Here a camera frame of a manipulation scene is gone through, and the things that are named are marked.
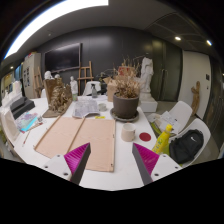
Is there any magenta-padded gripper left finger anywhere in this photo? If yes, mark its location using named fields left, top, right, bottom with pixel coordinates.
left=41, top=142, right=92, bottom=186

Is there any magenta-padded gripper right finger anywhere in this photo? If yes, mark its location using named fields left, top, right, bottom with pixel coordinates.
left=131, top=142, right=183, bottom=186

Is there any yellow drink bottle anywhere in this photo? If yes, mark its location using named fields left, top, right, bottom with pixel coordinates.
left=152, top=123, right=174, bottom=156

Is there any black backpack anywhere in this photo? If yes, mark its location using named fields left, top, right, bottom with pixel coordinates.
left=168, top=129, right=205, bottom=164

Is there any flat round red coaster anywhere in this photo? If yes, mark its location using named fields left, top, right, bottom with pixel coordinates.
left=138, top=132, right=152, bottom=142

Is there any wooden pencil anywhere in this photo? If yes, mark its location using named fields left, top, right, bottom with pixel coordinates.
left=21, top=129, right=31, bottom=148

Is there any stack of papers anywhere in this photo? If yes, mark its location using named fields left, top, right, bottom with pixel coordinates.
left=148, top=110, right=181, bottom=134

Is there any cream dotted cup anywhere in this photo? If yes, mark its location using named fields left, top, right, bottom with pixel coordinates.
left=120, top=122, right=137, bottom=143

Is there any colourful painting sheet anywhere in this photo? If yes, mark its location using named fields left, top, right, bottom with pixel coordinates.
left=15, top=111, right=40, bottom=133

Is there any printed newspaper sheet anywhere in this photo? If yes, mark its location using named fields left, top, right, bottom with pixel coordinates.
left=72, top=98, right=101, bottom=119

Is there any brown relief sculpture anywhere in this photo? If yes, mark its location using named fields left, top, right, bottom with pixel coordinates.
left=42, top=77, right=73, bottom=119

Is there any grey plant saucer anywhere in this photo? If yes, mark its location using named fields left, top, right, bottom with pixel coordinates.
left=109, top=108, right=140, bottom=123

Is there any black box stack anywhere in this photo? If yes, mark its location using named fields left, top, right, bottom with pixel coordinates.
left=9, top=96, right=36, bottom=120

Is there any dried plant in grey pot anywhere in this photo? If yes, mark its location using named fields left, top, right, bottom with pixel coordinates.
left=112, top=58, right=141, bottom=120

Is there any wooden carved figure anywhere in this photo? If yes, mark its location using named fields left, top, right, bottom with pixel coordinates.
left=190, top=80, right=202, bottom=116

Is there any small white plaster figurine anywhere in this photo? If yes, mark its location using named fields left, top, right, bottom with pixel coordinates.
left=69, top=75, right=79, bottom=96

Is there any clear spray bottle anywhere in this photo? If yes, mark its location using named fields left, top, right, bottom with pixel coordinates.
left=90, top=83, right=99, bottom=99

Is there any white plaster sculpture group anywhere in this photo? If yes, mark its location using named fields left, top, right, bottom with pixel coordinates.
left=1, top=80, right=23, bottom=108

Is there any large white plaster statue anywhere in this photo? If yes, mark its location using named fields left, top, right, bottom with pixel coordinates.
left=139, top=56, right=155, bottom=101

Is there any white plaster bust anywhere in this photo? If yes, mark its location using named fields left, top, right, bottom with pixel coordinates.
left=44, top=70, right=55, bottom=81

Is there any white cabinet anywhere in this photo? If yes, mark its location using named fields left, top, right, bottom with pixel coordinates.
left=22, top=52, right=42, bottom=99

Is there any wooden easel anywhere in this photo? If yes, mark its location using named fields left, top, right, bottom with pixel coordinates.
left=77, top=60, right=95, bottom=96

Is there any long ceiling light panel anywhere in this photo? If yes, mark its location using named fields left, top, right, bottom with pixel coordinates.
left=3, top=0, right=110, bottom=60

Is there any wooden canvas stretcher frame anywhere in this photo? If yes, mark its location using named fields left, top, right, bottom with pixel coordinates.
left=33, top=115, right=117, bottom=173

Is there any white statue pedestal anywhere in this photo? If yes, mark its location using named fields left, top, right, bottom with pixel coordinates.
left=138, top=98, right=159, bottom=114

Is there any black wall screen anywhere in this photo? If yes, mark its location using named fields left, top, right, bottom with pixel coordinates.
left=44, top=42, right=82, bottom=73

